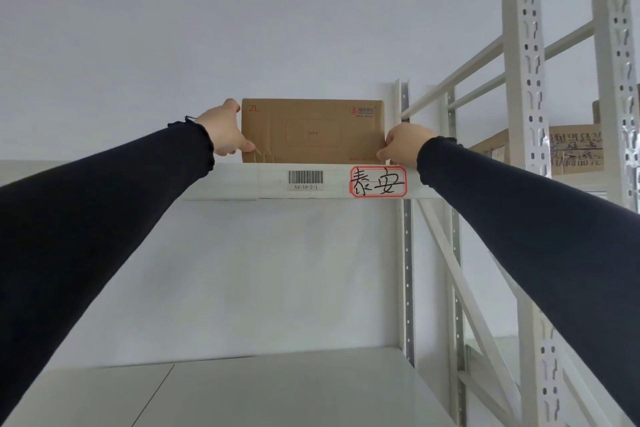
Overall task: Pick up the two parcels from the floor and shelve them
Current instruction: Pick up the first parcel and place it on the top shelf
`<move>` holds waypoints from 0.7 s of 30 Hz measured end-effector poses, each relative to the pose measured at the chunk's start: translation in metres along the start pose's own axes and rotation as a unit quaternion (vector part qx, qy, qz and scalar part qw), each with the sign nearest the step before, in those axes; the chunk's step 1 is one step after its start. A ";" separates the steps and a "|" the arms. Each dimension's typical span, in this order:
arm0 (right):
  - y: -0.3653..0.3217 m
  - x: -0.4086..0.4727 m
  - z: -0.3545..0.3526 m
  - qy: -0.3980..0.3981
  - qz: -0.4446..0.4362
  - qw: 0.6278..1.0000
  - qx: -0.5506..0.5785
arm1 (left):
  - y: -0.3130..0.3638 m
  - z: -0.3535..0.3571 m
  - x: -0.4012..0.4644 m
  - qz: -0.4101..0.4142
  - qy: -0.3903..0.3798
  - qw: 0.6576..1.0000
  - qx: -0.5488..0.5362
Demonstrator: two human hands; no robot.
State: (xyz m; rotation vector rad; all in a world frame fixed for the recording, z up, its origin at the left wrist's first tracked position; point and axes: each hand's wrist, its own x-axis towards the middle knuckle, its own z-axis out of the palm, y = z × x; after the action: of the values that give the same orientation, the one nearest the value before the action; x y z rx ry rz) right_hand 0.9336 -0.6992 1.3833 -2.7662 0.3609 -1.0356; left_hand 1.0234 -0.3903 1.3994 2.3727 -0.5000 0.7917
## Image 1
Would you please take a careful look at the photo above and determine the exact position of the white metal shelving rack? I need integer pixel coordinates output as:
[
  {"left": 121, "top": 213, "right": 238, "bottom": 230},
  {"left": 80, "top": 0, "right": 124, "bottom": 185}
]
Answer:
[{"left": 0, "top": 79, "right": 468, "bottom": 427}]

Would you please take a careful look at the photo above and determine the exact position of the barcode label sticker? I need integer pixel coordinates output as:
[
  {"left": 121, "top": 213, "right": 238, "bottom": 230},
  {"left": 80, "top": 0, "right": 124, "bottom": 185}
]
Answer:
[{"left": 288, "top": 170, "right": 325, "bottom": 191}]

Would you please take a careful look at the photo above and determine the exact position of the person's left hand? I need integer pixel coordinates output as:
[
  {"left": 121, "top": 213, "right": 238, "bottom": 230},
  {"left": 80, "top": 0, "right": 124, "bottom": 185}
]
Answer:
[{"left": 194, "top": 98, "right": 257, "bottom": 157}]

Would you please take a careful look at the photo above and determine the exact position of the red bordered handwritten label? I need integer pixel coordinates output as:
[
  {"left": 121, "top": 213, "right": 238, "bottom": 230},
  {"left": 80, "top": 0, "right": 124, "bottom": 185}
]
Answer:
[{"left": 349, "top": 165, "right": 408, "bottom": 199}]

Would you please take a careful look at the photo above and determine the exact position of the person's right hand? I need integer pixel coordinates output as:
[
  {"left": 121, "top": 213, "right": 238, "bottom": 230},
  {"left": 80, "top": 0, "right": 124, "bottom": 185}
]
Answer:
[{"left": 376, "top": 123, "right": 440, "bottom": 169}]

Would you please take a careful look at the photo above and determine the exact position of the brown cardboard box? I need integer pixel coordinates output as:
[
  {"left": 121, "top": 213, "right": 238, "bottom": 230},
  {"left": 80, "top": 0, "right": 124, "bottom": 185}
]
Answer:
[{"left": 241, "top": 99, "right": 386, "bottom": 164}]

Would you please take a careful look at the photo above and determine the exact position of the person's right forearm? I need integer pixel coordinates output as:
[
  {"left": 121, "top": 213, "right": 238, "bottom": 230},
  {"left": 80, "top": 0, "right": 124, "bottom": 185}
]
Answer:
[{"left": 416, "top": 136, "right": 640, "bottom": 416}]

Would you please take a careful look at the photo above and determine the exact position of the person's left forearm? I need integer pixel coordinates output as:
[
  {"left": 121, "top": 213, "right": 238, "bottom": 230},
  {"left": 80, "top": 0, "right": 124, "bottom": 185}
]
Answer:
[{"left": 0, "top": 117, "right": 216, "bottom": 420}]

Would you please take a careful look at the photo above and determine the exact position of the taped cardboard box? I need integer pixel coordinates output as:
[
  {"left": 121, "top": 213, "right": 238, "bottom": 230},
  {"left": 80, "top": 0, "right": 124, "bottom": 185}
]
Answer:
[{"left": 470, "top": 124, "right": 604, "bottom": 177}]

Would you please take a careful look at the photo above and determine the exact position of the white perforated shelving rack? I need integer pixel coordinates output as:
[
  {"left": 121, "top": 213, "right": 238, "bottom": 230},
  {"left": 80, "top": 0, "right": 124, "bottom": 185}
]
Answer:
[{"left": 400, "top": 0, "right": 640, "bottom": 427}]

